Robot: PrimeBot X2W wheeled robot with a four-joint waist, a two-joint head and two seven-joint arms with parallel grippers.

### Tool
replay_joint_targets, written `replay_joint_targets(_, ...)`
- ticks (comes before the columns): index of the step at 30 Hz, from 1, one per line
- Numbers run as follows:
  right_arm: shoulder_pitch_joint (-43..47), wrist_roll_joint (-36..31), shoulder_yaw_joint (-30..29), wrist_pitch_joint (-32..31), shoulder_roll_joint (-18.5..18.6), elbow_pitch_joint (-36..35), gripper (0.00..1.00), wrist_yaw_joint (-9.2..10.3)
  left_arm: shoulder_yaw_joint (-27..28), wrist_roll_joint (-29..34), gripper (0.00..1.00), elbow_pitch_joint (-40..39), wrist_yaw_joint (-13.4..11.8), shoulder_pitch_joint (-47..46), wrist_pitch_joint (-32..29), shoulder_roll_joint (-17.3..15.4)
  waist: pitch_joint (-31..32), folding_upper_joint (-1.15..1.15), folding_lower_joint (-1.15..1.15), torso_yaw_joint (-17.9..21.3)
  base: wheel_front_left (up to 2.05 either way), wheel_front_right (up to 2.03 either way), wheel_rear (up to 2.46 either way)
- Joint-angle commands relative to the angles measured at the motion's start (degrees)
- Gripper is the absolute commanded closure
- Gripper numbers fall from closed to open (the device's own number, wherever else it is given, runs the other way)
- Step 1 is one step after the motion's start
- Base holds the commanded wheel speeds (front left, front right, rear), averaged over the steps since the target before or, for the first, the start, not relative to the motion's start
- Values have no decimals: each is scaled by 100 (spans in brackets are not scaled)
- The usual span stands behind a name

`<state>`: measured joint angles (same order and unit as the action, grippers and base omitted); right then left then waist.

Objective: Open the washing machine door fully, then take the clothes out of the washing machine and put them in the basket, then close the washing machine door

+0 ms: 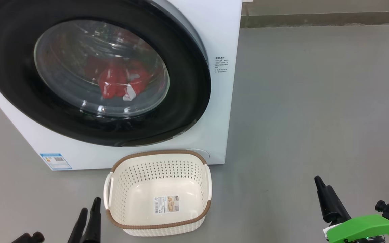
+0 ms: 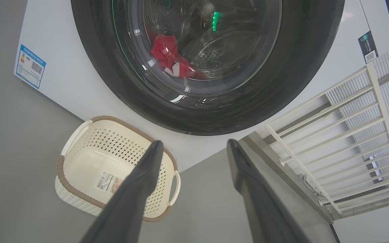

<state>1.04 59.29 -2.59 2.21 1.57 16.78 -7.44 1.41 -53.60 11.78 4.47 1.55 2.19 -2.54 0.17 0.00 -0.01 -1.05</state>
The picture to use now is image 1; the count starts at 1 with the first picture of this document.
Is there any red and white garment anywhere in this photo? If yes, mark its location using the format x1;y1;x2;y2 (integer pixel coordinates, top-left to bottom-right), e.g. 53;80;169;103
86;57;151;101

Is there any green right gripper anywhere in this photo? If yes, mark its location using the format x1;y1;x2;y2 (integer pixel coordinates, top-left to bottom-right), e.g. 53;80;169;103
314;176;389;243

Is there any round white drain filter cover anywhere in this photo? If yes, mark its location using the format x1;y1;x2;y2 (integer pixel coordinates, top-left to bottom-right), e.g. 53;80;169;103
185;148;210;162

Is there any cream laundry basket brown rim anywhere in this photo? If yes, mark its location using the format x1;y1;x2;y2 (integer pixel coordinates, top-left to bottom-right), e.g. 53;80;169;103
103;150;212;237

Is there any white front-load washing machine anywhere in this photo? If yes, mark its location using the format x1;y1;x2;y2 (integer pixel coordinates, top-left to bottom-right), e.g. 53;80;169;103
0;0;243;171

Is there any small black text sticker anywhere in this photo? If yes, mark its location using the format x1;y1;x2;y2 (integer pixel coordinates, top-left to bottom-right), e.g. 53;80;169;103
214;56;229;74

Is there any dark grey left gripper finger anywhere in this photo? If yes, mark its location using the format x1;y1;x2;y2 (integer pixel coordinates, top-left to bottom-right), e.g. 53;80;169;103
67;208;88;243
80;197;101;243

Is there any printed product label sticker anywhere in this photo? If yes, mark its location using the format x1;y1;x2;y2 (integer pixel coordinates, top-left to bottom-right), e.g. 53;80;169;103
153;195;180;214

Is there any round black glass washer door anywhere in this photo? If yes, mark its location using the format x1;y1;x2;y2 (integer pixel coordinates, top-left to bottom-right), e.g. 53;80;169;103
0;0;212;147

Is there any blue energy label sticker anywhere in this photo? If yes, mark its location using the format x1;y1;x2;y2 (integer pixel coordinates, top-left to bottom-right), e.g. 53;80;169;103
40;154;72;171

